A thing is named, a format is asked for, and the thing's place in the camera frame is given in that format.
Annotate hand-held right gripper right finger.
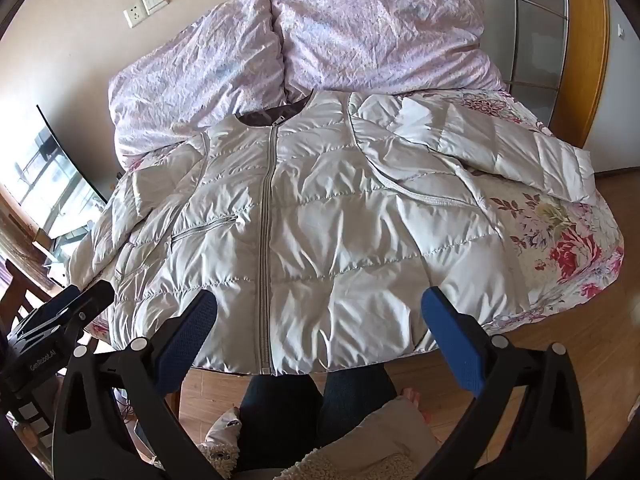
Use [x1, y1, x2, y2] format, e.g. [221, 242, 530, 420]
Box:
[415, 286, 587, 480]

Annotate person's foot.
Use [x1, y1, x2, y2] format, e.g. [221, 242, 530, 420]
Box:
[399, 386, 432, 422]

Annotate person's leg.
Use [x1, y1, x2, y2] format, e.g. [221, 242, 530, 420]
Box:
[319, 364, 397, 448]
[239, 372, 325, 463]

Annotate person's left leg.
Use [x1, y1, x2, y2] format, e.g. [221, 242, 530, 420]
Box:
[239, 372, 325, 463]

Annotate floral bed sheet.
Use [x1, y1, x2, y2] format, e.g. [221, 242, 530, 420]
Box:
[85, 87, 626, 361]

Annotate person's legs and slippers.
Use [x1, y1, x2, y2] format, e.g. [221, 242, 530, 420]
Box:
[197, 394, 443, 480]

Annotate person's right leg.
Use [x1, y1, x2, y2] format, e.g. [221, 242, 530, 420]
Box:
[319, 364, 397, 448]

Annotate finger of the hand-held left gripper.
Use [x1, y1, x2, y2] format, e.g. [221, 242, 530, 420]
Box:
[62, 280, 116, 333]

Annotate wooden wardrobe with glass doors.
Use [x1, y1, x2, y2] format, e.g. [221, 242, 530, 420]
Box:
[459, 0, 612, 132]

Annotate white puffer jacket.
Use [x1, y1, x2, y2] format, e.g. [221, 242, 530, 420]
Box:
[67, 89, 598, 376]

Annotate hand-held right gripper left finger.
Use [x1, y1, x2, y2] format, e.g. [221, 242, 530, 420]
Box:
[52, 289, 236, 480]

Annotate wooden chair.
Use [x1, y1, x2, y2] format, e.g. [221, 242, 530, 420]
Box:
[0, 255, 33, 328]

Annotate lilac floral pillow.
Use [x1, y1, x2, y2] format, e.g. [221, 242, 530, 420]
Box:
[271, 0, 506, 98]
[107, 0, 290, 161]

